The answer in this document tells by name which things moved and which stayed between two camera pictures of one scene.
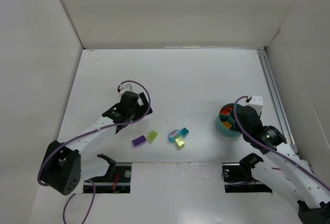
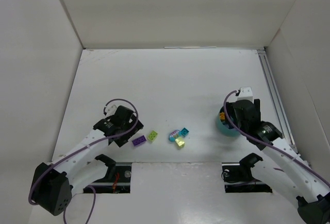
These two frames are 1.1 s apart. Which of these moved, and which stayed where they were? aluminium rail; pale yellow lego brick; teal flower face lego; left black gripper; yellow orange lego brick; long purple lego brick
Moved: yellow orange lego brick; left black gripper
Stayed: teal flower face lego; pale yellow lego brick; long purple lego brick; aluminium rail
